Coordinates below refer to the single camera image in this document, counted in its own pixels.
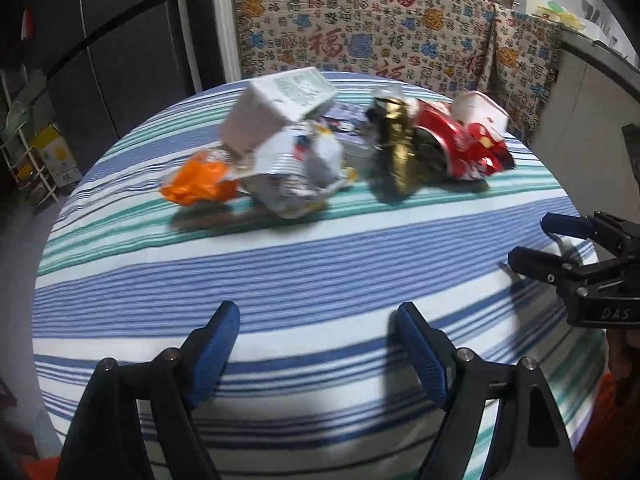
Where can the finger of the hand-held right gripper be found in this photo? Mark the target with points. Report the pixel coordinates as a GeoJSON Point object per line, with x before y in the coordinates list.
{"type": "Point", "coordinates": [537, 262]}
{"type": "Point", "coordinates": [567, 225]}

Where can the white drink carton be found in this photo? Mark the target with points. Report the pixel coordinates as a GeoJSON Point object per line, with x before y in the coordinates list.
{"type": "Point", "coordinates": [277, 105]}

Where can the orange snack wrapper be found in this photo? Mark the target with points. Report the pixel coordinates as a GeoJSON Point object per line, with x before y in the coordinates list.
{"type": "Point", "coordinates": [200, 182]}

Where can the dark refrigerator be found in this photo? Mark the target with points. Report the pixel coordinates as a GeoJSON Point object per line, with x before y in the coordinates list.
{"type": "Point", "coordinates": [125, 35]}

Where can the gold black wrapper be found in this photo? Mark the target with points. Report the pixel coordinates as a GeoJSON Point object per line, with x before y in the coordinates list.
{"type": "Point", "coordinates": [400, 152]}

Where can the red shiny wrapper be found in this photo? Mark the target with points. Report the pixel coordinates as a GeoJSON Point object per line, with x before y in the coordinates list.
{"type": "Point", "coordinates": [487, 155]}

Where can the person's right hand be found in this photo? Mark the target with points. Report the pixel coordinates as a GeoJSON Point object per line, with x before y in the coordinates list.
{"type": "Point", "coordinates": [625, 360]}

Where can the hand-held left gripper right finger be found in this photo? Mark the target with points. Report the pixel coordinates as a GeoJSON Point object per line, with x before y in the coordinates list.
{"type": "Point", "coordinates": [425, 355]}

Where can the grey cabinet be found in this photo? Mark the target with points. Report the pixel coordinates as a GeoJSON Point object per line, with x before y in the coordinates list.
{"type": "Point", "coordinates": [590, 95]}

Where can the yellow green containers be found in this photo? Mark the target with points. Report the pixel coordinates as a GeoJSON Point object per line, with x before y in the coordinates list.
{"type": "Point", "coordinates": [557, 15]}

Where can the large patterned cloth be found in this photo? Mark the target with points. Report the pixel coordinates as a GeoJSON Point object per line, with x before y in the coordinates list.
{"type": "Point", "coordinates": [350, 25]}

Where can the narrow patterned cloth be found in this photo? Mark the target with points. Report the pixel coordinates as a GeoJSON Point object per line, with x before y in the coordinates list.
{"type": "Point", "coordinates": [525, 65]}

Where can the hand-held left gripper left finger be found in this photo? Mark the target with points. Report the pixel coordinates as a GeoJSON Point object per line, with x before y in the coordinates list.
{"type": "Point", "coordinates": [215, 355]}

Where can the white printed wrapper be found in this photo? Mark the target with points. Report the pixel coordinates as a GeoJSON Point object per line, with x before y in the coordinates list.
{"type": "Point", "coordinates": [295, 175]}

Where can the striped tablecloth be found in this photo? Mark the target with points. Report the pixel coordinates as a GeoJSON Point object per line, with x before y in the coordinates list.
{"type": "Point", "coordinates": [300, 270]}

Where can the yellow cardboard box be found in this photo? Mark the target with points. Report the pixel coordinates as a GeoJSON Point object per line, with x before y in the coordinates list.
{"type": "Point", "coordinates": [56, 155]}

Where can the small blue printed packet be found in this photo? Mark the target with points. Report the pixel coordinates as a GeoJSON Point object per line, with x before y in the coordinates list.
{"type": "Point", "coordinates": [345, 121]}

